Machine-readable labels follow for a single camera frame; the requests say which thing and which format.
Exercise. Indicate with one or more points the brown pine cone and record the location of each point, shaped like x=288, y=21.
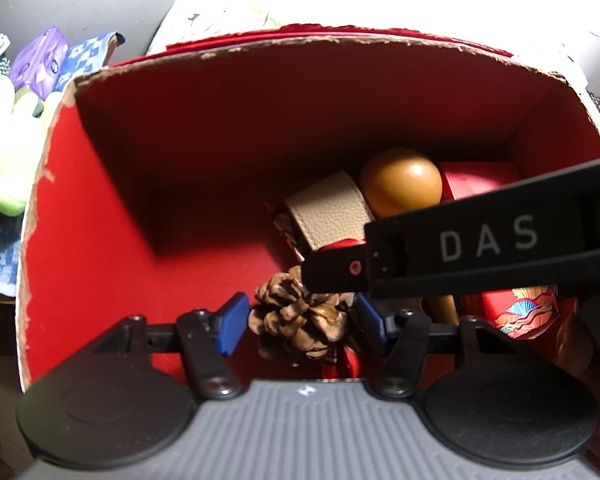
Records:
x=300, y=315

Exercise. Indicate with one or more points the purple tissue packet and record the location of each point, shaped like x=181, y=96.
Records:
x=40, y=60

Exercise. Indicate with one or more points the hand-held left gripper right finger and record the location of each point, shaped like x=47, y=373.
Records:
x=372, y=322

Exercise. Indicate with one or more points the red fan-print pouch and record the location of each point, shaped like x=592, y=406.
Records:
x=520, y=310

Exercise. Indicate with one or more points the green frog plush toy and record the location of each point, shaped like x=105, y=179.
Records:
x=10, y=190

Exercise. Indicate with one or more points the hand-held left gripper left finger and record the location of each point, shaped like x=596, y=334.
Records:
x=232, y=320

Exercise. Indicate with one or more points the red and white scarf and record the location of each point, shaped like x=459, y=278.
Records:
x=330, y=367

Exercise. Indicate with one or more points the red cardboard box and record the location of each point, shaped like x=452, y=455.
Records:
x=130, y=210

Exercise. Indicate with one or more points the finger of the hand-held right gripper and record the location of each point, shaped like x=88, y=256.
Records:
x=330, y=270

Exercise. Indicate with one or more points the beige leather case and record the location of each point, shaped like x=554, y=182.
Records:
x=325, y=210

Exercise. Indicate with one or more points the blue checked cloth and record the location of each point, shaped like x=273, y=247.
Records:
x=87, y=55

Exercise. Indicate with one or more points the pastel bear-print blanket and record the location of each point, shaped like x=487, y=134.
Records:
x=205, y=20

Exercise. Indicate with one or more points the brown wooden gourd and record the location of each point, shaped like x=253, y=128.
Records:
x=400, y=180

